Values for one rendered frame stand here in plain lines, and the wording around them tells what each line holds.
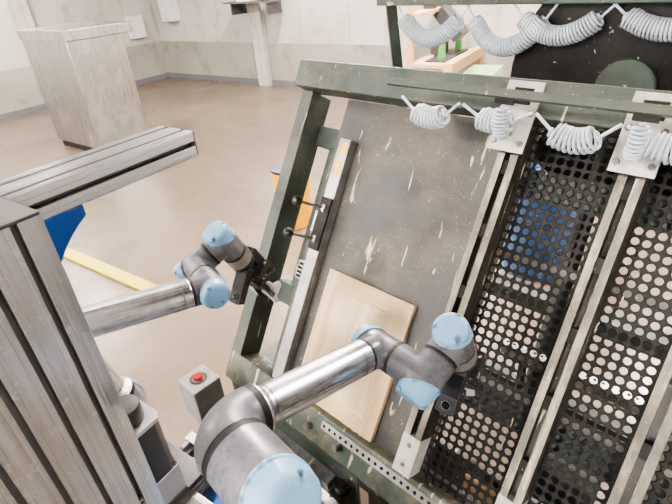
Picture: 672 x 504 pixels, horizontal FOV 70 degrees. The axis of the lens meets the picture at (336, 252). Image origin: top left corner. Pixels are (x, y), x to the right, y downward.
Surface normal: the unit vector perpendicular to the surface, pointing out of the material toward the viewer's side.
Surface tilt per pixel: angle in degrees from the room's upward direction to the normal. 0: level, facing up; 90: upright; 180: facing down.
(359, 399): 60
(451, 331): 28
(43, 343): 90
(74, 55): 90
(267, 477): 9
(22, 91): 90
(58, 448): 90
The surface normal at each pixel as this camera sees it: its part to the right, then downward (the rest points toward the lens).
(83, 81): 0.80, 0.25
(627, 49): -0.68, 0.42
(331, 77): -0.62, -0.07
